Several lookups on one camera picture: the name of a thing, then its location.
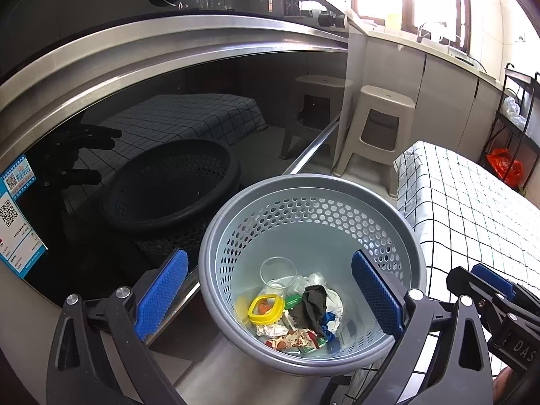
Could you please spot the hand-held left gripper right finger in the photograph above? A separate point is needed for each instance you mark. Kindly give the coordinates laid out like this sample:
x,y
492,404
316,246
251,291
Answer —
x,y
375,293

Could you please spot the red white snack wrapper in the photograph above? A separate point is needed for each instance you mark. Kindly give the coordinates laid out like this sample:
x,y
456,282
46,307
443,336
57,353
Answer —
x,y
295,339

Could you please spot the clear plastic bag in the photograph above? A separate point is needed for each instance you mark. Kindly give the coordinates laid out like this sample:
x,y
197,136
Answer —
x,y
316,279

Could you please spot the red plastic bag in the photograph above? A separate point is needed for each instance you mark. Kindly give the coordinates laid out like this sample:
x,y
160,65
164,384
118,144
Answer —
x,y
504,166

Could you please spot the black metal shelf rack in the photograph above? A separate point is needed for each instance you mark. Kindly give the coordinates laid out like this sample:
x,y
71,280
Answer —
x,y
523,76

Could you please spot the blue white oven sticker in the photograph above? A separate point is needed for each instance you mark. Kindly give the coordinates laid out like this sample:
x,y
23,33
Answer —
x,y
17,219

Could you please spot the wall socket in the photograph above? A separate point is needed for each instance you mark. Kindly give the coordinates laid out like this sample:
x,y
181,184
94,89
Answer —
x,y
521,38

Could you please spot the grey kitchen cabinet counter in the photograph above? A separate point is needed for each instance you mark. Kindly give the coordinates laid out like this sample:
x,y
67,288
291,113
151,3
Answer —
x,y
443,93

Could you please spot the grey perforated plastic basket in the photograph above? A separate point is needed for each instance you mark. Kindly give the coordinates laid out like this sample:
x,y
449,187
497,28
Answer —
x,y
303,202

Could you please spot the clear plastic bags bundle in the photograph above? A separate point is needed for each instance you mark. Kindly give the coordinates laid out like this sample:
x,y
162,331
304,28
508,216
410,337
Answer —
x,y
514,112

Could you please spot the clear plastic cup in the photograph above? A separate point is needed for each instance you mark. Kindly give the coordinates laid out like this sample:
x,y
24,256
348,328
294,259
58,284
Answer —
x,y
270,274

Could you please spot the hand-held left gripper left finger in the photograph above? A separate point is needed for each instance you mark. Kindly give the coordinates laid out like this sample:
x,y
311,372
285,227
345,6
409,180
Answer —
x,y
162,291

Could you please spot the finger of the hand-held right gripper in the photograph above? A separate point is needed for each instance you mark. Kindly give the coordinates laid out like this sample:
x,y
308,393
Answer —
x,y
493,277
466,284

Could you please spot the black built-in oven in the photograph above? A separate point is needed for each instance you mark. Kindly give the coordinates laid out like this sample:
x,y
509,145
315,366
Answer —
x,y
126,71

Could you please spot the beige plastic stool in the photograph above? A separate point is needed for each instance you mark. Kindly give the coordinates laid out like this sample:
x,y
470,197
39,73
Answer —
x,y
379,97

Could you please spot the white plastic bag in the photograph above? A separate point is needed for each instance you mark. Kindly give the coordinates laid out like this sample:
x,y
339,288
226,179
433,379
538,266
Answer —
x,y
335,303

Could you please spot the green white medicine box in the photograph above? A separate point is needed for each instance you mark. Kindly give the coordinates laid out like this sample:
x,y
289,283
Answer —
x,y
292,301

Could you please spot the white black-checked tablecloth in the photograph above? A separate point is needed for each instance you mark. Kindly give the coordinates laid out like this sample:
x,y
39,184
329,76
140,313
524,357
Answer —
x,y
455,198

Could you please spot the dark grey sock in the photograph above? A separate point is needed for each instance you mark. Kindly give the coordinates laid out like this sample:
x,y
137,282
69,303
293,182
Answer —
x,y
310,308

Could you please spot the white tissue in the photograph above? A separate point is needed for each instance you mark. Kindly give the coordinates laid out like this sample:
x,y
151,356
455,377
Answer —
x,y
270,330

